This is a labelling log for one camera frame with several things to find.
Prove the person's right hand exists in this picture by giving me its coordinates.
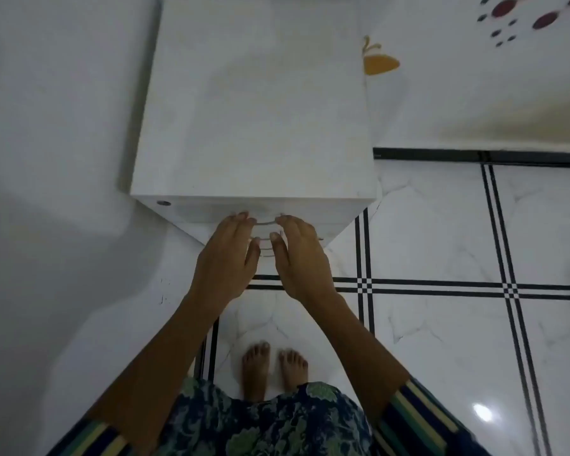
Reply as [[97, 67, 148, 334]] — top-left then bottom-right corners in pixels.
[[269, 214, 346, 307]]

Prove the person's left foot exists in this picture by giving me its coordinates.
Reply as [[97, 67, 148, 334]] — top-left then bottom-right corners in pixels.
[[241, 342, 272, 404]]

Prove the yellow butterfly wall sticker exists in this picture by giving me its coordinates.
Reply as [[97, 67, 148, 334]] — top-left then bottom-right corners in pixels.
[[362, 35, 401, 77]]

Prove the striped sleeve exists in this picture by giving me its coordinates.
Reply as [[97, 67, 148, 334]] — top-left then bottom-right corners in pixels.
[[372, 377, 493, 456], [52, 412, 130, 456]]

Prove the person's left forearm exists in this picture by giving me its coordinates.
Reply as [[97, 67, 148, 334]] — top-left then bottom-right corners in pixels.
[[86, 284, 236, 456]]

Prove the person's right foot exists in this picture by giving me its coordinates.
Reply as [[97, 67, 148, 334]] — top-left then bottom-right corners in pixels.
[[277, 348, 310, 394]]

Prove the blue floral dress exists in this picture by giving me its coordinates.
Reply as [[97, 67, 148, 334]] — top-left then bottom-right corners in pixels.
[[156, 377, 376, 456]]

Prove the person's right forearm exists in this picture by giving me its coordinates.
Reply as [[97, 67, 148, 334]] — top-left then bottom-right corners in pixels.
[[306, 291, 412, 426]]

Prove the striped right sleeve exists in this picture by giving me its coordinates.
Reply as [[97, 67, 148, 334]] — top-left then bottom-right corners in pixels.
[[372, 377, 493, 456]]

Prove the person's foot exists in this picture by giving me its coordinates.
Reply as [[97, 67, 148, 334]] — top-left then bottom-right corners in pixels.
[[241, 342, 272, 404], [277, 348, 310, 394]]

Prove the striped left sleeve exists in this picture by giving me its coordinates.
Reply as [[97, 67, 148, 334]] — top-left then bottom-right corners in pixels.
[[52, 412, 130, 456]]

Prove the white drawer cabinet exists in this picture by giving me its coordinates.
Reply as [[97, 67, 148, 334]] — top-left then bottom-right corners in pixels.
[[125, 0, 383, 248]]

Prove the person's left hand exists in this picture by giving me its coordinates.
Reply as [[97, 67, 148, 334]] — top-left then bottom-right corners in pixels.
[[189, 212, 262, 305]]

